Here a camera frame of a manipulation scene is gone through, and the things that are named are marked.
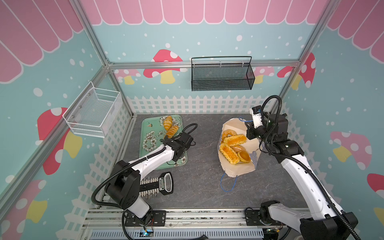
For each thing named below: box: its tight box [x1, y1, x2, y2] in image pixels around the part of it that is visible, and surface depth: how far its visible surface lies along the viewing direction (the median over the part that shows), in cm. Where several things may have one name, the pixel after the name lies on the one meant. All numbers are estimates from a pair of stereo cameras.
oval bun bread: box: [230, 145, 246, 153], surface depth 96 cm
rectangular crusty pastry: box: [219, 143, 240, 165], surface depth 90 cm
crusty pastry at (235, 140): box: [223, 134, 247, 147], surface depth 95 cm
